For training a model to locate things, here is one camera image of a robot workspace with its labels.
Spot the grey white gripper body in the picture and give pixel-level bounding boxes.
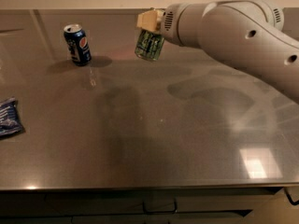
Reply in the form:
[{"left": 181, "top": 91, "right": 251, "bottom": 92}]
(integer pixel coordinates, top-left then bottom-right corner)
[{"left": 160, "top": 4, "right": 203, "bottom": 47}]

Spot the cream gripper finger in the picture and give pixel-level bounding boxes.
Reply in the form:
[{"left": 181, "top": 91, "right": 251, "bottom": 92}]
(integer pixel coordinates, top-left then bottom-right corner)
[{"left": 136, "top": 9, "right": 164, "bottom": 33}]

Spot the green soda can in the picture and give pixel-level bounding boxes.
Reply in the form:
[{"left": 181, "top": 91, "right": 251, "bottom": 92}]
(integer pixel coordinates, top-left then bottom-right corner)
[{"left": 135, "top": 30, "right": 164, "bottom": 61}]

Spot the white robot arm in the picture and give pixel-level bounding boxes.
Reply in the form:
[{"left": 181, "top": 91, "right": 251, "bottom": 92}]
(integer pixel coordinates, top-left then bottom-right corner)
[{"left": 136, "top": 0, "right": 299, "bottom": 103}]

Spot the blue Pepsi can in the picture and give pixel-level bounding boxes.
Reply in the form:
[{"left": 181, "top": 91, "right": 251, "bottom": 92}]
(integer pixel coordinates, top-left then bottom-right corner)
[{"left": 64, "top": 23, "right": 92, "bottom": 66}]

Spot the blue snack bag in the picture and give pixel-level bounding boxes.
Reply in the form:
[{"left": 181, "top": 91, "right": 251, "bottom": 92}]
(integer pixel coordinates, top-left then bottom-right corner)
[{"left": 0, "top": 97, "right": 23, "bottom": 137}]

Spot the black drawer handle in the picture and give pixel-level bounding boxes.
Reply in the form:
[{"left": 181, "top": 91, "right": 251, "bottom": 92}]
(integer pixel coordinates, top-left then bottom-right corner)
[
  {"left": 142, "top": 199, "right": 178, "bottom": 215},
  {"left": 284, "top": 188, "right": 299, "bottom": 206}
]

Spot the black right drawer handle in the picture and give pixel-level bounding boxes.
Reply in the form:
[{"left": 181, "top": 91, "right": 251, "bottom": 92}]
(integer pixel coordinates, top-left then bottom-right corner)
[{"left": 284, "top": 188, "right": 299, "bottom": 206}]

